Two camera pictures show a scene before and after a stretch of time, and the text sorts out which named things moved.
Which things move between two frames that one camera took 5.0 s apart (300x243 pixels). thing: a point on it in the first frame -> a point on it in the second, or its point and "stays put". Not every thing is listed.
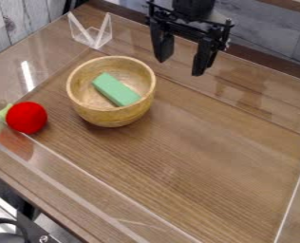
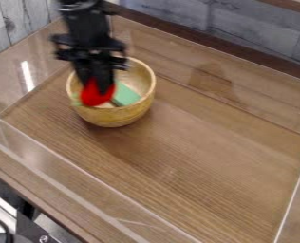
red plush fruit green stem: (25, 116) -> (91, 95)
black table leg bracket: (36, 233) stays put
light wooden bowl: (111, 90) stays put
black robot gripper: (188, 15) -> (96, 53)
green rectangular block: (113, 87) stays put
